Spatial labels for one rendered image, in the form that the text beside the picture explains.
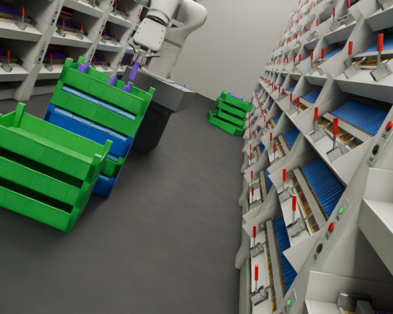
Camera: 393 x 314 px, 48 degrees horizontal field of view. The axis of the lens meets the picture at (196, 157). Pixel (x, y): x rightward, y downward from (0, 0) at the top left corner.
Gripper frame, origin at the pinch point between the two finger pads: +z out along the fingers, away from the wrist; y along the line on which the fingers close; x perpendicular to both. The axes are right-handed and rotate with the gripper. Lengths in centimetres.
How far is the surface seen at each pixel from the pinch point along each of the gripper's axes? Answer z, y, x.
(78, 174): 47, 0, 28
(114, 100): 18.0, 1.6, 4.2
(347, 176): 33, -48, 79
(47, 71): -6, 49, -89
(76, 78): 16.4, 15.7, 4.9
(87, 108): 23.7, 9.0, 1.5
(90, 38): -45, 43, -123
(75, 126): 30.2, 10.5, -1.5
